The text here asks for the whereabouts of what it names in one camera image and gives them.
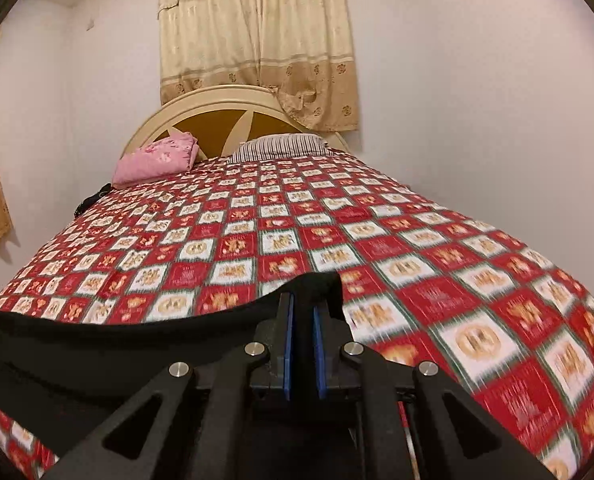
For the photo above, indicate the pink folded blanket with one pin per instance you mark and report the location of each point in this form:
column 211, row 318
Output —
column 171, row 155

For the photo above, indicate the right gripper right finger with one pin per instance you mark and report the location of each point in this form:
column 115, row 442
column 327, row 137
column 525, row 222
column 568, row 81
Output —
column 412, row 422

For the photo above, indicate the beige curtain behind headboard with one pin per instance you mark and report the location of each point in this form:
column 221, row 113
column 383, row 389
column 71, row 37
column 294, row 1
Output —
column 300, row 50

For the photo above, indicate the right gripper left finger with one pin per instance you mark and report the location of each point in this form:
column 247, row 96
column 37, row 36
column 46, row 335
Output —
column 186, row 422

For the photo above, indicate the striped pillow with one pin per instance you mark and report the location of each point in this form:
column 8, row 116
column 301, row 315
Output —
column 280, row 146

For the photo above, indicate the black pants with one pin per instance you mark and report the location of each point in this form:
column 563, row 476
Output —
column 61, row 380

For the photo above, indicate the red teddy bear bedspread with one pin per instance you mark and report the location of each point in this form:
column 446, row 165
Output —
column 420, row 281

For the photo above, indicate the cream wooden headboard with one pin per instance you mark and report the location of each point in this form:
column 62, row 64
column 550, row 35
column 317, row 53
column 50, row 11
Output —
column 220, row 117

